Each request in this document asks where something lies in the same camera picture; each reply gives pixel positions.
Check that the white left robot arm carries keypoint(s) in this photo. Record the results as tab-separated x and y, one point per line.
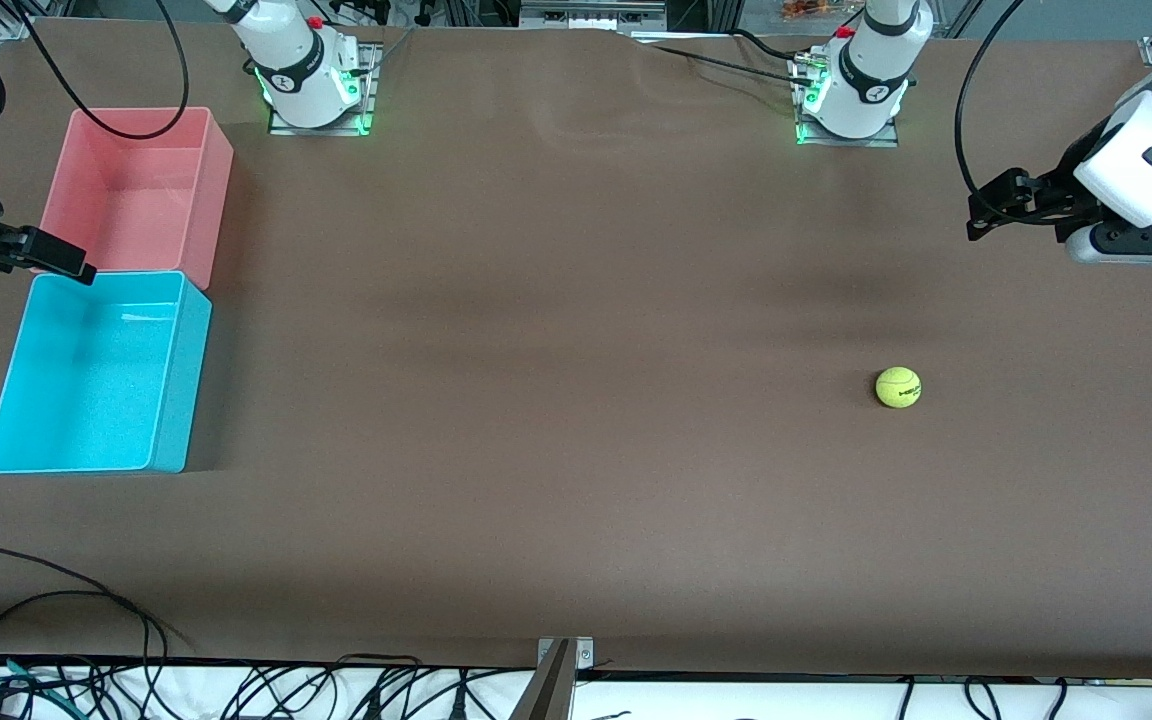
866	70

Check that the blue plastic bin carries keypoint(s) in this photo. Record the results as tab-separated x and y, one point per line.
86	380

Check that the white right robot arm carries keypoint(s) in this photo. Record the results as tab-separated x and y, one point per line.
296	70

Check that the orange object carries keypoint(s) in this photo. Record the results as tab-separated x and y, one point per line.
806	9

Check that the silver mounting bracket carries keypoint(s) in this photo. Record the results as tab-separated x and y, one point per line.
584	655

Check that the aluminium frame profile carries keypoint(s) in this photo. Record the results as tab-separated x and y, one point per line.
591	15

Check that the brown table cover sheet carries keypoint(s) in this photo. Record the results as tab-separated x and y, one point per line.
576	400

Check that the dark metal camera pole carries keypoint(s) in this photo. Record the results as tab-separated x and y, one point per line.
546	695

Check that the yellow-green tennis ball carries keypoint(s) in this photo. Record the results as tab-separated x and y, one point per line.
898	387

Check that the pink plastic bin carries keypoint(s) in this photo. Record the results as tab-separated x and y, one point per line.
136	200

